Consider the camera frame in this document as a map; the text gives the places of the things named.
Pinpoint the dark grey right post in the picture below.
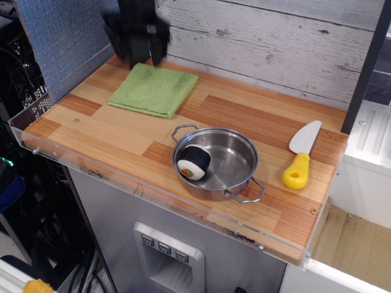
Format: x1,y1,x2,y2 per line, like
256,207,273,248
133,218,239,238
340,0,390,134

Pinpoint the blue cable on floor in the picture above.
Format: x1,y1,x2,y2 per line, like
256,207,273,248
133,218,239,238
68,253,106,293

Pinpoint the yellow handled toy knife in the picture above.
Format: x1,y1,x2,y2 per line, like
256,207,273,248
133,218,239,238
282,120,322,190

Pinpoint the clear acrylic table guard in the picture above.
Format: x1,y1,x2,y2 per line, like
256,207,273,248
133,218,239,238
9,91,347,267

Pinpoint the black plastic crate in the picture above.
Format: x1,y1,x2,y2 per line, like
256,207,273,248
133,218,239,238
1,29,53,124

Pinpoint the green cloth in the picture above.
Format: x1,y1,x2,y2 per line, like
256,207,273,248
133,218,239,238
108,63,199,119

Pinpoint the white toy sink unit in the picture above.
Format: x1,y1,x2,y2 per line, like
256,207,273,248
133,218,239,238
280,101,390,292

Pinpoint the blue fabric panel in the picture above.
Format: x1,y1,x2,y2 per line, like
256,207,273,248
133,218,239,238
14,1,119,103

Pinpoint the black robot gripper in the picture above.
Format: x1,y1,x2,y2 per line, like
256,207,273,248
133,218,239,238
102,1,170,66

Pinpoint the plush sushi roll toy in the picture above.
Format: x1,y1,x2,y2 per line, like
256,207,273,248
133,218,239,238
177,144,211,181

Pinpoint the silver toy fridge dispenser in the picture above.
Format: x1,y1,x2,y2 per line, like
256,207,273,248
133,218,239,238
133,222,206,292

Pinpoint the stainless steel pot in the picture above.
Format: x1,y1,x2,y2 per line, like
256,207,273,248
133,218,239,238
172,125,265,204

